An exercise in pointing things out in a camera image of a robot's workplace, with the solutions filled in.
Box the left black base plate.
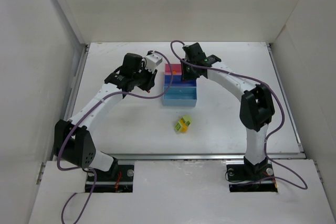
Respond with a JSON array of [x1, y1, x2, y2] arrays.
[[93, 164, 134, 193]]

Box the light blue container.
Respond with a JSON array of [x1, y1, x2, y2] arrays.
[[163, 87, 197, 107]]

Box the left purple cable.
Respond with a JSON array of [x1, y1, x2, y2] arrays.
[[57, 50, 174, 224]]

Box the dark blue container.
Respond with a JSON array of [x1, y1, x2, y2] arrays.
[[163, 74, 197, 88]]

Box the pink container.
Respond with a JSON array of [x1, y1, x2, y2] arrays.
[[164, 63, 182, 76]]

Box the yellow green lego cluster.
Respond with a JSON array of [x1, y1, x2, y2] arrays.
[[174, 115, 192, 133]]

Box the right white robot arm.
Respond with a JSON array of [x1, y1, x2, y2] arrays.
[[181, 43, 275, 182]]

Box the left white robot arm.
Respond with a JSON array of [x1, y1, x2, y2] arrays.
[[54, 52, 162, 176]]

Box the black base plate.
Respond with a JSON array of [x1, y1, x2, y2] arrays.
[[225, 164, 278, 193], [93, 164, 134, 193]]

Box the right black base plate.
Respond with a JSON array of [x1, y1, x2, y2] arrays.
[[225, 164, 278, 193]]

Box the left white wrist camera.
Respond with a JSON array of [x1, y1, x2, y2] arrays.
[[144, 51, 162, 73]]

